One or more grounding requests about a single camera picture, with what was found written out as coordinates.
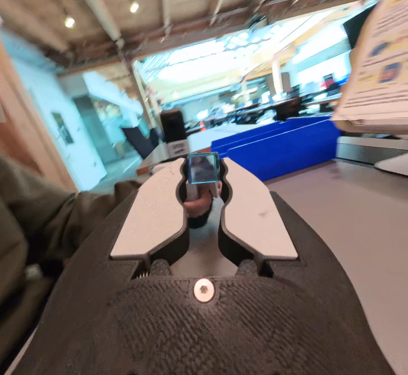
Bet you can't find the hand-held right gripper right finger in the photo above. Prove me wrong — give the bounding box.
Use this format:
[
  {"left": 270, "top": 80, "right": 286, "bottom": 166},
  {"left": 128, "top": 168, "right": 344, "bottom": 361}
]
[{"left": 218, "top": 158, "right": 298, "bottom": 266}]

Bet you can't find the clear glass cube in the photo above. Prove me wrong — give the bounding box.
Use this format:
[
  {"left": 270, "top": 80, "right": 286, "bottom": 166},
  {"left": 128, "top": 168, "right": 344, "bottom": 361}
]
[{"left": 187, "top": 152, "right": 221, "bottom": 184}]

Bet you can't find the black monitor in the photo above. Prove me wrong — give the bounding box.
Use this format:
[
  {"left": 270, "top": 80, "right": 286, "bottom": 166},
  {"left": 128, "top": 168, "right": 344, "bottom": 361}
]
[{"left": 343, "top": 11, "right": 373, "bottom": 49}]

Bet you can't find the dark wall picture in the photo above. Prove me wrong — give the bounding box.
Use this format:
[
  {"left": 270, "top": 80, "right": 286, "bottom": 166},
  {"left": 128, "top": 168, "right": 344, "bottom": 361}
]
[{"left": 52, "top": 112, "right": 74, "bottom": 145}]

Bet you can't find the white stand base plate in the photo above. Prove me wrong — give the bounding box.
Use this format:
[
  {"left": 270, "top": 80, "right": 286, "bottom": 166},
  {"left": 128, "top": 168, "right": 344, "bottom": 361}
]
[{"left": 374, "top": 153, "right": 408, "bottom": 177}]

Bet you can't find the wooden post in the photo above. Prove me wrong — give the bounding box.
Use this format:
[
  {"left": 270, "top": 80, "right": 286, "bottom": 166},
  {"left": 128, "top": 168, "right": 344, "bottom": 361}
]
[{"left": 0, "top": 40, "right": 77, "bottom": 190}]

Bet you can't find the person's olive hoodie torso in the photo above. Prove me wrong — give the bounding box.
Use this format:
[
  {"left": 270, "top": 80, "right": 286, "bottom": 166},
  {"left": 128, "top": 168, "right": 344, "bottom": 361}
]
[{"left": 0, "top": 155, "right": 77, "bottom": 305}]

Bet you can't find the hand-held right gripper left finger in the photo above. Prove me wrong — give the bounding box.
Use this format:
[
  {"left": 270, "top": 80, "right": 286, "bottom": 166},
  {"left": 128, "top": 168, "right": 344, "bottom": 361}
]
[{"left": 110, "top": 158, "right": 191, "bottom": 264}]

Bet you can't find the instruction board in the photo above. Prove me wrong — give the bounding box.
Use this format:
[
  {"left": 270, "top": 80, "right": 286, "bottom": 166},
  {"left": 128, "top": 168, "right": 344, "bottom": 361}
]
[{"left": 331, "top": 0, "right": 408, "bottom": 135}]

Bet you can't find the black office chair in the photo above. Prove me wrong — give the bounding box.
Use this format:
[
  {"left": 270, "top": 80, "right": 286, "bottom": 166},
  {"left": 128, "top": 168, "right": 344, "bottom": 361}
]
[{"left": 122, "top": 126, "right": 159, "bottom": 159}]

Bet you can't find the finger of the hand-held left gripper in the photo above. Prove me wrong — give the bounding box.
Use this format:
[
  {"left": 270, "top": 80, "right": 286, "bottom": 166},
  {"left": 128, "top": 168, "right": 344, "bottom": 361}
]
[{"left": 150, "top": 159, "right": 177, "bottom": 175}]

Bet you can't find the blue plastic bin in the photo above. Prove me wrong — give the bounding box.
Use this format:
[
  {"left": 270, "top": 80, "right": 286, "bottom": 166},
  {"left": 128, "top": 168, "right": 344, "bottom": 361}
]
[{"left": 211, "top": 116, "right": 342, "bottom": 182}]

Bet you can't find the long dark desk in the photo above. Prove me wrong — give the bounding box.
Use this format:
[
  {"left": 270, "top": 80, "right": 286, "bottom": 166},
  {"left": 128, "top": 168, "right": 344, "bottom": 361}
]
[{"left": 223, "top": 93, "right": 339, "bottom": 124}]

